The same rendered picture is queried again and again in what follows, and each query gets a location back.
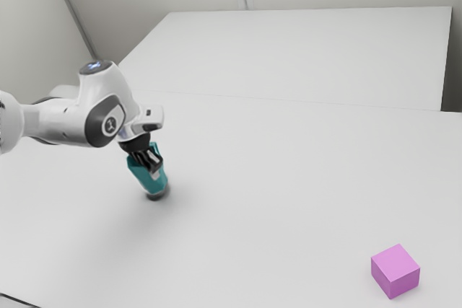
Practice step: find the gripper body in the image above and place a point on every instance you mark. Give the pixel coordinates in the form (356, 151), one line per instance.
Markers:
(135, 144)

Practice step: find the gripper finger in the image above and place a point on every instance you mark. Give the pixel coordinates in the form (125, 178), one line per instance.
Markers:
(153, 164)

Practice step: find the teal faceted mug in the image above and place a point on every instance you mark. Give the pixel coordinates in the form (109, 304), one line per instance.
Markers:
(149, 178)

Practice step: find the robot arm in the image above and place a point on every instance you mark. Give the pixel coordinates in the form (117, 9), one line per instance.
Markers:
(54, 120)

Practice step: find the pink cube block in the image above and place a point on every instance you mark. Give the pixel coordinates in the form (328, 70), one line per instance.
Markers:
(395, 271)

